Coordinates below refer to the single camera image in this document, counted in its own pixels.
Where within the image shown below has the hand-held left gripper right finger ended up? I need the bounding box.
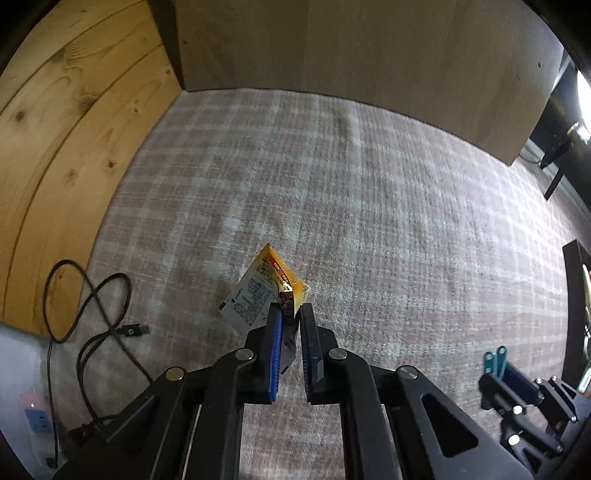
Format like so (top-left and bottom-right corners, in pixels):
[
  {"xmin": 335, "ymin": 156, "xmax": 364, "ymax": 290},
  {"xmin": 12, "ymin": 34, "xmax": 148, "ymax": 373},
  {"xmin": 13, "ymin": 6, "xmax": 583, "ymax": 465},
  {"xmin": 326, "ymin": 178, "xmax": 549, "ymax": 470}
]
[{"xmin": 300, "ymin": 303, "xmax": 534, "ymax": 480}]

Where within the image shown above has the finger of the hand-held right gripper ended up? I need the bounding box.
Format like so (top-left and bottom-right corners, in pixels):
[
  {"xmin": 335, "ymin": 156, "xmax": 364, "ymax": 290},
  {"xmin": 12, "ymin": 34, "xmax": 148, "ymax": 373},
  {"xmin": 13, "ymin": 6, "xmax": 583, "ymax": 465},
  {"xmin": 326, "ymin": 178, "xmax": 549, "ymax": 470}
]
[
  {"xmin": 479, "ymin": 374, "xmax": 565, "ymax": 457},
  {"xmin": 503, "ymin": 364, "xmax": 579, "ymax": 423}
]

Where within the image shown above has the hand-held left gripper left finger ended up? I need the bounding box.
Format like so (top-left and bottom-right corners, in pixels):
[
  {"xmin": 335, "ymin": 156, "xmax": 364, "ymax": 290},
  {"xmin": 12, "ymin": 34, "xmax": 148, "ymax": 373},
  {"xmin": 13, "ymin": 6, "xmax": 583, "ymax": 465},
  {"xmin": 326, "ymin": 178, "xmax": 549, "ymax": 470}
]
[{"xmin": 53, "ymin": 305, "xmax": 283, "ymax": 480}]

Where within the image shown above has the teal clothespin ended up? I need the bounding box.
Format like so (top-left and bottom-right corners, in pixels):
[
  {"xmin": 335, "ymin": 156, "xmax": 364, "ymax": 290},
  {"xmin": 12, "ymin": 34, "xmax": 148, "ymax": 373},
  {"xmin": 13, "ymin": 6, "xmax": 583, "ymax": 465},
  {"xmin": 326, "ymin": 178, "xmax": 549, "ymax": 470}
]
[{"xmin": 482, "ymin": 346, "xmax": 509, "ymax": 377}]

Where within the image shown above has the yellow snack sachet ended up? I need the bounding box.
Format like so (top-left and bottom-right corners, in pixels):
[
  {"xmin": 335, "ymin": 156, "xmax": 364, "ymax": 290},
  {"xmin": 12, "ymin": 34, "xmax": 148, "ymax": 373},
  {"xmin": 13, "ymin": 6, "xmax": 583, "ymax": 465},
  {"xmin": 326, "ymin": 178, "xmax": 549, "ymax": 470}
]
[{"xmin": 218, "ymin": 243, "xmax": 311, "ymax": 374}]

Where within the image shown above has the black container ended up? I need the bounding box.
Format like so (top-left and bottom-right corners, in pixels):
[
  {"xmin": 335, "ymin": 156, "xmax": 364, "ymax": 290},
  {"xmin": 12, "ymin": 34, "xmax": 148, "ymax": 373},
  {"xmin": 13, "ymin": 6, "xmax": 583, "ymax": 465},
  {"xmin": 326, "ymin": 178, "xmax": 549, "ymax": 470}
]
[{"xmin": 562, "ymin": 239, "xmax": 591, "ymax": 398}]

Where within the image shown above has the white power strip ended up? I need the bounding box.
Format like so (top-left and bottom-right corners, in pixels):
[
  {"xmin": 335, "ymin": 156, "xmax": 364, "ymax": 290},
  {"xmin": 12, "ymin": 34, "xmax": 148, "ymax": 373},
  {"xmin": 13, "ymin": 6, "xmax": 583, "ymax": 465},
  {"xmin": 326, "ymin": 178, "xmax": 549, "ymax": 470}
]
[{"xmin": 18, "ymin": 390, "xmax": 58, "ymax": 467}]

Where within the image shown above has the pine wood panel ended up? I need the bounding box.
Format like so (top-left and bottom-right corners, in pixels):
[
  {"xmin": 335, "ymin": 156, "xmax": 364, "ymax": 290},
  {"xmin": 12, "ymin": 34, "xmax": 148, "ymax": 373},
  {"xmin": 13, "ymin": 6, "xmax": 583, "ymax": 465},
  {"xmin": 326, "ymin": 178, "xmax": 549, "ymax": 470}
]
[{"xmin": 0, "ymin": 0, "xmax": 185, "ymax": 342}]

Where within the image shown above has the light wooden board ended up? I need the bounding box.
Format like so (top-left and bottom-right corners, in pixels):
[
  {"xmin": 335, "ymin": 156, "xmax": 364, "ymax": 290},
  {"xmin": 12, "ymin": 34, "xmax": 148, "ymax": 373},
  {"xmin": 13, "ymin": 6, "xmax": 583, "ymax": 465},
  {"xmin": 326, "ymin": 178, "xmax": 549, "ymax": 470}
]
[{"xmin": 148, "ymin": 0, "xmax": 571, "ymax": 167}]

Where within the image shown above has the black usb cable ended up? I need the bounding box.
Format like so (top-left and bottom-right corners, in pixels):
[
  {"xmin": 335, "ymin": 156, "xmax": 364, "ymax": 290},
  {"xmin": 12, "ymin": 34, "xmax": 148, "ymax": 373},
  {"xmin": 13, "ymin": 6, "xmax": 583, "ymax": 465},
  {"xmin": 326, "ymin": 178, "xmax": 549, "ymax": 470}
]
[{"xmin": 44, "ymin": 260, "xmax": 155, "ymax": 444}]

